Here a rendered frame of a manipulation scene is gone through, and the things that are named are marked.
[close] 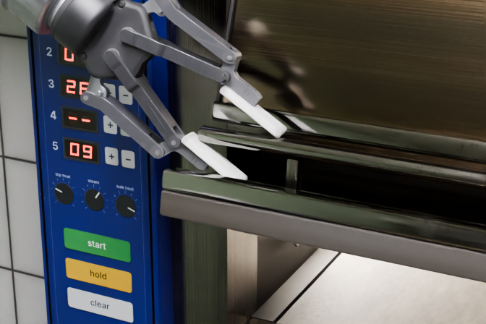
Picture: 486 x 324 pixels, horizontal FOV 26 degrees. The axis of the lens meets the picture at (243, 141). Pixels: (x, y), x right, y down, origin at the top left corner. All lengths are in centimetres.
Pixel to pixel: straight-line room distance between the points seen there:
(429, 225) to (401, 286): 45
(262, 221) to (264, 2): 24
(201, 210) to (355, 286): 40
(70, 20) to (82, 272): 36
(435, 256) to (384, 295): 42
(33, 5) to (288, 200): 30
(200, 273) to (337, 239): 30
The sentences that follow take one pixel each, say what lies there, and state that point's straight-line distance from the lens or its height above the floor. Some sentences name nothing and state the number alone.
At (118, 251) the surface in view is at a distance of 119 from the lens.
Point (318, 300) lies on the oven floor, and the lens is 129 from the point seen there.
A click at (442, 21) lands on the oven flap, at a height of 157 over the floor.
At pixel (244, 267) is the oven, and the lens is 120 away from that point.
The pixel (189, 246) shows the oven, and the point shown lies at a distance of 118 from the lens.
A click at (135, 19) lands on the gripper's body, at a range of 99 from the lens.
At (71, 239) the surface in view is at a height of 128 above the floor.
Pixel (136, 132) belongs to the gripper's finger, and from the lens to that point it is 100.
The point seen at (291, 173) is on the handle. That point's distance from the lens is 96.
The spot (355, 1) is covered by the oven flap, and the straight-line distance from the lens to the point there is 102.
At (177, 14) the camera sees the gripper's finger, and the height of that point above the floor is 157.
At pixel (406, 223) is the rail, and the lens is 89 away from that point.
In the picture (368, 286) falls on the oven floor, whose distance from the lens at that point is 133.
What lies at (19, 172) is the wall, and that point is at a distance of 128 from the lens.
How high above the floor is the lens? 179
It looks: 20 degrees down
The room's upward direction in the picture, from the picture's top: straight up
